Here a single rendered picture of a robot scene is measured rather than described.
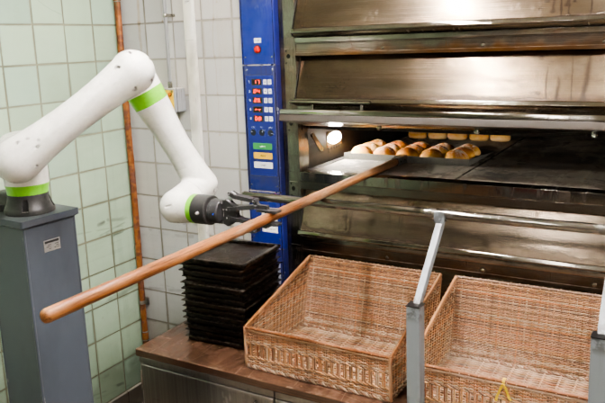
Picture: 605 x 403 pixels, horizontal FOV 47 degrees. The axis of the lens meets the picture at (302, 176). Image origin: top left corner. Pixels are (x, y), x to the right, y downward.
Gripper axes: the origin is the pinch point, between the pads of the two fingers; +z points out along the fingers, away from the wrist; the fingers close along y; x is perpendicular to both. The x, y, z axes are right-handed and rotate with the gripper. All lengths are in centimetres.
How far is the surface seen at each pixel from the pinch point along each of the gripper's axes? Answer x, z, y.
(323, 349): -19, 6, 48
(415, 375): -9, 41, 44
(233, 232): 19.6, 1.5, -0.6
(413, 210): -30.9, 32.2, 2.2
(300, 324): -55, -25, 59
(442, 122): -54, 33, -22
